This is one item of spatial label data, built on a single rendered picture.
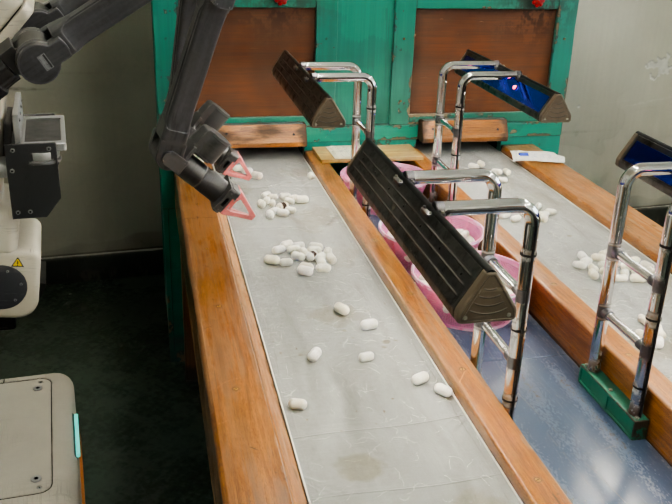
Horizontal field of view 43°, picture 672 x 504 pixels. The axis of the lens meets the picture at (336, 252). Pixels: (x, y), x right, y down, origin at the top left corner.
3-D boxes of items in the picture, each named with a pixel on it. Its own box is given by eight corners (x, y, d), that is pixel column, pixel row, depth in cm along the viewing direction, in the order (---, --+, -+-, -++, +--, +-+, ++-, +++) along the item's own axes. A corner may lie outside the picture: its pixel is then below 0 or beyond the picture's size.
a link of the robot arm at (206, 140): (148, 144, 184) (158, 161, 177) (182, 103, 182) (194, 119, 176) (189, 172, 192) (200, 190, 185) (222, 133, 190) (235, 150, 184)
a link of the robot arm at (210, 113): (163, 117, 225) (170, 128, 218) (191, 83, 223) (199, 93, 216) (197, 142, 232) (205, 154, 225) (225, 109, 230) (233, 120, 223)
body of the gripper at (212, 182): (233, 178, 194) (208, 158, 191) (238, 193, 185) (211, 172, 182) (214, 199, 195) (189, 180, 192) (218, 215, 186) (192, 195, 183)
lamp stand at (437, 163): (446, 236, 235) (460, 73, 218) (424, 211, 253) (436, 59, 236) (511, 232, 239) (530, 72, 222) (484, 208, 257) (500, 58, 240)
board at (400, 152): (321, 163, 264) (321, 159, 263) (312, 150, 277) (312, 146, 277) (423, 160, 271) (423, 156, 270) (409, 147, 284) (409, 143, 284)
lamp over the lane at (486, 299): (456, 325, 107) (462, 272, 104) (345, 175, 163) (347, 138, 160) (516, 321, 108) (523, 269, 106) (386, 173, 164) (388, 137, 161)
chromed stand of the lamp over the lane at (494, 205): (409, 465, 140) (429, 207, 123) (377, 399, 158) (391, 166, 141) (517, 453, 144) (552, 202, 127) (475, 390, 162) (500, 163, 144)
